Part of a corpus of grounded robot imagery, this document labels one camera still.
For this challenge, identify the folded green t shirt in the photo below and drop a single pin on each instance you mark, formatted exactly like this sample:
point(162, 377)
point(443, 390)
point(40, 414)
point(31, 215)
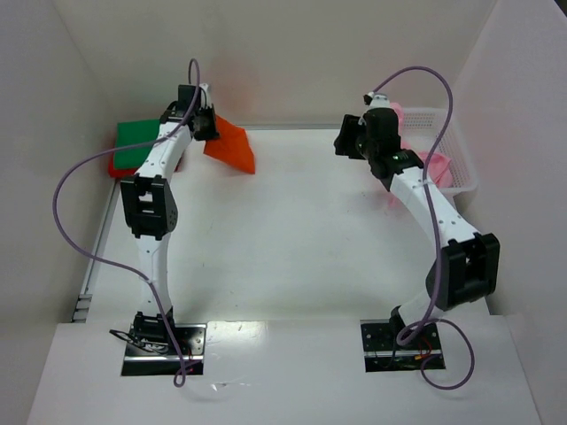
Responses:
point(132, 133)

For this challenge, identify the folded red t shirt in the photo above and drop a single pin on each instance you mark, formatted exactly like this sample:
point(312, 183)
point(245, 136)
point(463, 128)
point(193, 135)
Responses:
point(116, 172)

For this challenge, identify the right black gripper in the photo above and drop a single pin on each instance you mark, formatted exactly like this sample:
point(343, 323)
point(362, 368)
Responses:
point(346, 135)

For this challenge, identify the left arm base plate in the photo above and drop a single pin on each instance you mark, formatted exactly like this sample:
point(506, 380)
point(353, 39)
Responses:
point(155, 356)

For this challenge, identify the white plastic basket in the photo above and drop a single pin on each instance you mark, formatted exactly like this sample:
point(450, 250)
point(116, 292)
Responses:
point(420, 127)

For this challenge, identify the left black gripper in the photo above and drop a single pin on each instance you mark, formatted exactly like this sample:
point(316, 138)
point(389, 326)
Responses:
point(206, 124)

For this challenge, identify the orange t shirt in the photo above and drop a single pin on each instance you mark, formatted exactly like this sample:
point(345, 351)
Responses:
point(232, 148)

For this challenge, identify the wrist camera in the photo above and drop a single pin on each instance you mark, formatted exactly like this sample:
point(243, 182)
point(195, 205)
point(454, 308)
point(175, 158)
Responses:
point(375, 100)
point(205, 97)

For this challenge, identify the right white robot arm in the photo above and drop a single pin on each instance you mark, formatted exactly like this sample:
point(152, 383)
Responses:
point(466, 262)

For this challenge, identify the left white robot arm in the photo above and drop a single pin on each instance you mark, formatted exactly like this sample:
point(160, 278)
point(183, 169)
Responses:
point(151, 212)

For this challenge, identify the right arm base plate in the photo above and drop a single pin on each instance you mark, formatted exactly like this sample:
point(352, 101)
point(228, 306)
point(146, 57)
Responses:
point(381, 354)

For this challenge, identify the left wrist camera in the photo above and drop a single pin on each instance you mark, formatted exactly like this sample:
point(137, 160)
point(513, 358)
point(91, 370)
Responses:
point(205, 97)

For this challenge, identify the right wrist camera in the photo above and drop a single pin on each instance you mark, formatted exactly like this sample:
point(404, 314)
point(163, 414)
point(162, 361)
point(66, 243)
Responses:
point(375, 100)

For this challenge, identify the pink t shirt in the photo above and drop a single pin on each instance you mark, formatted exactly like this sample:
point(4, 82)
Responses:
point(439, 165)

